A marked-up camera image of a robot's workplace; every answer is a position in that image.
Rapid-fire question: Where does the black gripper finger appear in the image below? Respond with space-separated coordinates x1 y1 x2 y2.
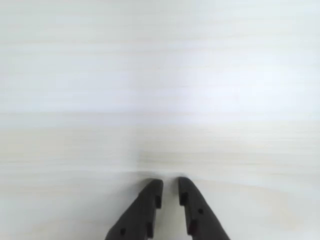
104 178 165 240
177 176 231 240

